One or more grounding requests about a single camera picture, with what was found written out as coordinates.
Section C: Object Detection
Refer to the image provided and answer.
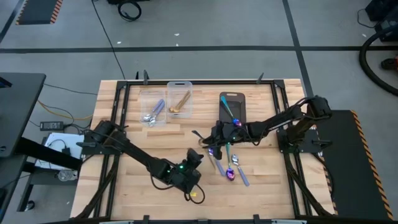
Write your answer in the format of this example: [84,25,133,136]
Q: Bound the black platform hazard stripes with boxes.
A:
[315,109,395,221]

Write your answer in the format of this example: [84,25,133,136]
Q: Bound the dark grey plastic bin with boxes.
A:
[218,91,247,125]

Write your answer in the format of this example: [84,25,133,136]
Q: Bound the white paper box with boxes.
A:
[34,133,85,171]

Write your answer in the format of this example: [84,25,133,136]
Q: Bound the black mat orange stripes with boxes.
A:
[15,0,64,26]

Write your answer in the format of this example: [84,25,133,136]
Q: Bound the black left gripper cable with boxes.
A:
[150,174,206,205]

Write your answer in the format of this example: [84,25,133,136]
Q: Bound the long black floor cable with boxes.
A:
[91,0,126,80]

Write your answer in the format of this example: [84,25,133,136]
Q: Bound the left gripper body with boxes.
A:
[170,161,202,194]

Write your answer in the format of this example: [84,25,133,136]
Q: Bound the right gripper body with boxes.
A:
[212,120,251,147]

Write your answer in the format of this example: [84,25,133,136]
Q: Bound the black desk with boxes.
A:
[0,72,47,159]

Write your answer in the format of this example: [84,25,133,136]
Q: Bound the clear water bottle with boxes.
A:
[57,170,78,182]

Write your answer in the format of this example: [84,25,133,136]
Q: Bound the black power adapter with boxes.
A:
[39,121,65,132]

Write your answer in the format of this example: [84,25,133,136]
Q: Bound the clear plastic bin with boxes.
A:
[139,89,167,127]
[166,81,193,119]

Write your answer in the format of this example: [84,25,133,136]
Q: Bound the black equipment case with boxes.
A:
[364,0,398,43]

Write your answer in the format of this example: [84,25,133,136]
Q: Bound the thick black hose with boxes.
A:
[358,25,398,97]

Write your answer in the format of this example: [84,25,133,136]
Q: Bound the yellow floor cable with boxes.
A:
[37,99,94,121]

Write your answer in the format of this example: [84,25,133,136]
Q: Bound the coiled black cable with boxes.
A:
[117,0,142,22]

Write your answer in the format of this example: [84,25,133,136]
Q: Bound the black table frame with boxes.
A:
[74,70,335,224]

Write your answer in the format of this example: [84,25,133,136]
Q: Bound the person's shoe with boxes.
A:
[381,55,398,71]

